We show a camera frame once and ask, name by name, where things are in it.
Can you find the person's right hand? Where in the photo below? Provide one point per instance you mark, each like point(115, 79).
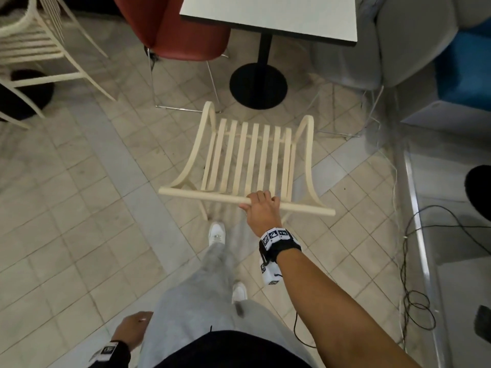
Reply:
point(262, 217)

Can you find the person's left hand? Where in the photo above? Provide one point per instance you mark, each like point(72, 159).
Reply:
point(132, 330)

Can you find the person's left fingers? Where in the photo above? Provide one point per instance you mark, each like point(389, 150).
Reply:
point(145, 318)

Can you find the person's right thumb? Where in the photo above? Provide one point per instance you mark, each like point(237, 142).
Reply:
point(246, 206)

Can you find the cream wooden slatted chair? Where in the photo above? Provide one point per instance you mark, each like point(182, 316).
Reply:
point(34, 45)
point(191, 194)

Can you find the person's right forearm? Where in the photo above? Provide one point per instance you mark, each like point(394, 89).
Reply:
point(330, 310)

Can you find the person's left forearm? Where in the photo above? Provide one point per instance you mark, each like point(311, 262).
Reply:
point(119, 358)

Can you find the white sneaker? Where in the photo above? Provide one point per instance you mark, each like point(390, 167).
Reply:
point(216, 232)
point(239, 292)

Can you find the grey trousers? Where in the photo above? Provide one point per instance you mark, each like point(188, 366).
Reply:
point(199, 298)

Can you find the black top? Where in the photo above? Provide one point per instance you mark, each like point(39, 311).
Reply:
point(230, 350)

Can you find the red chair metal legs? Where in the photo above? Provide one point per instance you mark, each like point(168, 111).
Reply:
point(180, 34)

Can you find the white seat base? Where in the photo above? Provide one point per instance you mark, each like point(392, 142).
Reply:
point(445, 116)

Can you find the black round object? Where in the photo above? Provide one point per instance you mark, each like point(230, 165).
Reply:
point(479, 191)

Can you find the light grey armchair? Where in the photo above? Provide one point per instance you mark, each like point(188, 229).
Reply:
point(414, 38)

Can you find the black round table base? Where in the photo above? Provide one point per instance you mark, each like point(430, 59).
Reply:
point(27, 97)

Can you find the blue seat cushion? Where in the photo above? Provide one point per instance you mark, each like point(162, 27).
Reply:
point(466, 68)

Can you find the dark grey object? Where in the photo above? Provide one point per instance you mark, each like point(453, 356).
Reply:
point(484, 323)

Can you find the metal floor rail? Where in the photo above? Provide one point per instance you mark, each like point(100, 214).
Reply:
point(420, 233)

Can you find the white table black pedestal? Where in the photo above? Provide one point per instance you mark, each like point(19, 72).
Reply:
point(268, 11)

